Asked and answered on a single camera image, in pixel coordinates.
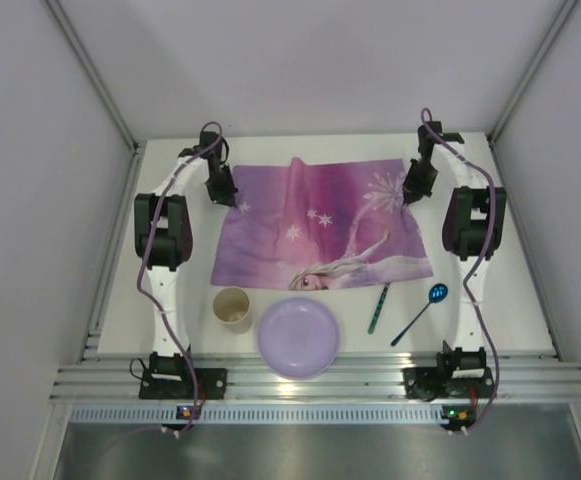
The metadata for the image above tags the purple pink printed placemat cloth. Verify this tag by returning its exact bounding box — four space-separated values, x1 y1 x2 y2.
211 157 433 291

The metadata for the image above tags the green handled metal fork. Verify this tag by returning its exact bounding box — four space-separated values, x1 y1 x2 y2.
367 283 390 335

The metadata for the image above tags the lilac plastic plate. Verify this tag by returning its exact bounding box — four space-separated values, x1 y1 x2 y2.
257 297 342 380

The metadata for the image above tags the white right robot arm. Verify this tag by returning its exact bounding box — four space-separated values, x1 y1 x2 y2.
402 109 507 352

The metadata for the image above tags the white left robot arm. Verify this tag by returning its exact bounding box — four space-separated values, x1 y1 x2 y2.
133 121 238 357

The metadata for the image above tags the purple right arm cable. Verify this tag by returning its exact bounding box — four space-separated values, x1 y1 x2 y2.
421 107 499 435

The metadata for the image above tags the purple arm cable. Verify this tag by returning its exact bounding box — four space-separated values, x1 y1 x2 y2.
421 107 499 435
136 121 224 436

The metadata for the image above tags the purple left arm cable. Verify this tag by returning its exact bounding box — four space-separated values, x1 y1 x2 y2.
136 121 224 436

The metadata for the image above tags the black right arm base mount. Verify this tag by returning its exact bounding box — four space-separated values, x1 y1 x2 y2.
403 341 495 402

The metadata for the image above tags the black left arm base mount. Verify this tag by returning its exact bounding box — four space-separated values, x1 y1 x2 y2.
129 352 228 400

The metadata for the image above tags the aluminium front rail frame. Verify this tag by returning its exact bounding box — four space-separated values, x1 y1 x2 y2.
50 353 581 404

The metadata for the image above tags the white slotted cable duct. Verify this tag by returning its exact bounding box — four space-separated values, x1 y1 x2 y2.
69 404 472 425

